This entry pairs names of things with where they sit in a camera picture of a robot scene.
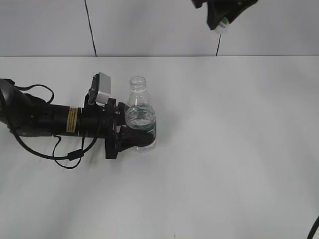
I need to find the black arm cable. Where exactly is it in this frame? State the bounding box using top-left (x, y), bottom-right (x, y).
top-left (0, 84), bottom-right (101, 170)
top-left (307, 216), bottom-right (319, 239)

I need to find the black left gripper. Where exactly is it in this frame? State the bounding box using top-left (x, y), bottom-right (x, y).
top-left (78, 98), bottom-right (156, 159)

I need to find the clear Cestbon water bottle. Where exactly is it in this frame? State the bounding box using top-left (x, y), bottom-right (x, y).
top-left (125, 76), bottom-right (157, 152)

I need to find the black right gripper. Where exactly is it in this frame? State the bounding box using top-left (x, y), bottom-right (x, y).
top-left (191, 0), bottom-right (258, 30)

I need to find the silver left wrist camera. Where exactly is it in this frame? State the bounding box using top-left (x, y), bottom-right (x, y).
top-left (87, 72), bottom-right (111, 105)

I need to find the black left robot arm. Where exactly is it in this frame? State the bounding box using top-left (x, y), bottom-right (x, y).
top-left (0, 79), bottom-right (155, 161)

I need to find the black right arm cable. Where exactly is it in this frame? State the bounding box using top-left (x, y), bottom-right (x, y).
top-left (307, 216), bottom-right (319, 239)

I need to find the white green bottle cap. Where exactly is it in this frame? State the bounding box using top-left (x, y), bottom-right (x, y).
top-left (214, 17), bottom-right (230, 35)

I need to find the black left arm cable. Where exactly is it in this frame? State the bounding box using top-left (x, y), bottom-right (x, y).
top-left (0, 84), bottom-right (101, 170)

